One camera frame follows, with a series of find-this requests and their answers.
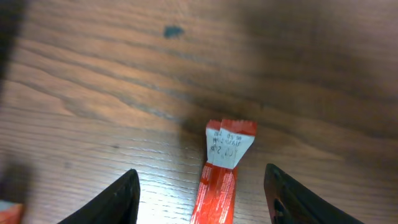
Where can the orange stick sachet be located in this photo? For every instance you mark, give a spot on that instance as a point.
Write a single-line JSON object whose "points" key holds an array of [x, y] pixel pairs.
{"points": [[226, 141]]}

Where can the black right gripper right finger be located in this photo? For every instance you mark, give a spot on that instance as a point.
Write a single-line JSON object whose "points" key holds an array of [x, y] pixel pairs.
{"points": [[290, 202]]}

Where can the green lid jar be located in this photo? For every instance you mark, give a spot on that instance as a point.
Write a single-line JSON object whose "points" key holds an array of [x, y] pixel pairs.
{"points": [[10, 212]]}

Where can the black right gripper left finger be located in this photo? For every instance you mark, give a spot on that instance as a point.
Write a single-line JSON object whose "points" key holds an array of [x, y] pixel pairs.
{"points": [[117, 204]]}

